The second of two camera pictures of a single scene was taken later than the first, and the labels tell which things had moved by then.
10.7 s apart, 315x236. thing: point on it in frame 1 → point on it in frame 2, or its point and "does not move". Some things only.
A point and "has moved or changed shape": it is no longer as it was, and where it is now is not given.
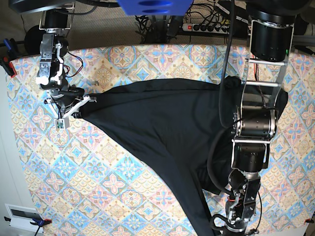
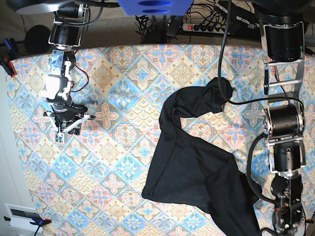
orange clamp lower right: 309,221 does not move
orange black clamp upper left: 8,66 does not move
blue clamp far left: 11,44 does not move
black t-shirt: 185,126 has moved or changed shape
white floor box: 20,218 does not move
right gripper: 235,224 → 289,220
